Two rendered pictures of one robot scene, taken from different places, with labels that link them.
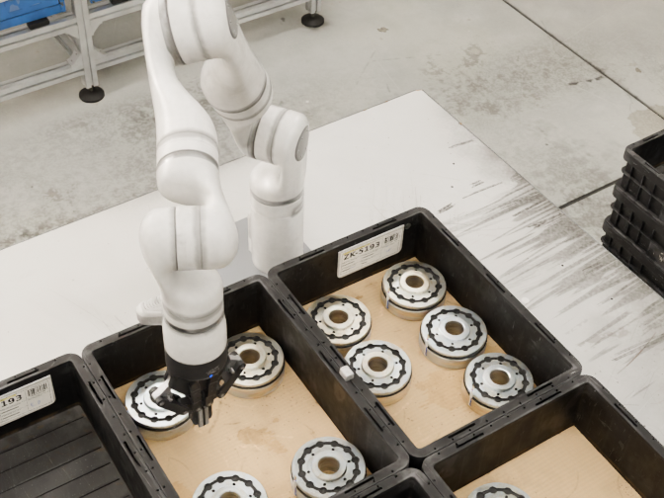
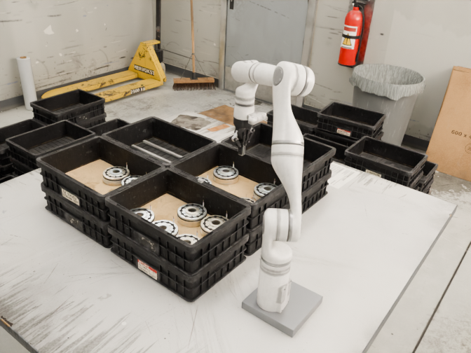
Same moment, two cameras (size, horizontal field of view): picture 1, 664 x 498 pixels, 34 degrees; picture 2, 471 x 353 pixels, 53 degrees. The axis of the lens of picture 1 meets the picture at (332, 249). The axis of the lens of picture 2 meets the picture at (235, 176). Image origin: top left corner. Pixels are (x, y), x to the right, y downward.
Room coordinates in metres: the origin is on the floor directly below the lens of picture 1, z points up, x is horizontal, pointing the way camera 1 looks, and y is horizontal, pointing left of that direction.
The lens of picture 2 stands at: (2.35, -0.38, 1.78)
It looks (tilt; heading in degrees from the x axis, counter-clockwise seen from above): 30 degrees down; 161
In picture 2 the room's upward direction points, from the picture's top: 3 degrees clockwise
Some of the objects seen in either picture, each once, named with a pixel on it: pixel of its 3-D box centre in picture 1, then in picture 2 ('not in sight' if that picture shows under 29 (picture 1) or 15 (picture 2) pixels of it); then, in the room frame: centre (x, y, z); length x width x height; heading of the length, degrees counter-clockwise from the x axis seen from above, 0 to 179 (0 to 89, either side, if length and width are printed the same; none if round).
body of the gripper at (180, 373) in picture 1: (197, 362); (242, 126); (0.84, 0.16, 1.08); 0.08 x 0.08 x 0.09
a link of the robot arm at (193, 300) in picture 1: (182, 265); (248, 82); (0.84, 0.16, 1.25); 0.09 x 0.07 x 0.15; 98
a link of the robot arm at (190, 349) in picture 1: (187, 312); (248, 109); (0.85, 0.17, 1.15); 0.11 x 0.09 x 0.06; 35
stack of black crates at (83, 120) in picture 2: not in sight; (72, 131); (-0.84, -0.51, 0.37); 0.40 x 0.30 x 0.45; 126
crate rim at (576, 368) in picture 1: (419, 323); (177, 205); (1.06, -0.13, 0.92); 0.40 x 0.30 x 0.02; 35
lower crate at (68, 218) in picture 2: not in sight; (104, 200); (0.73, -0.36, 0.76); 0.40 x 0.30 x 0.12; 35
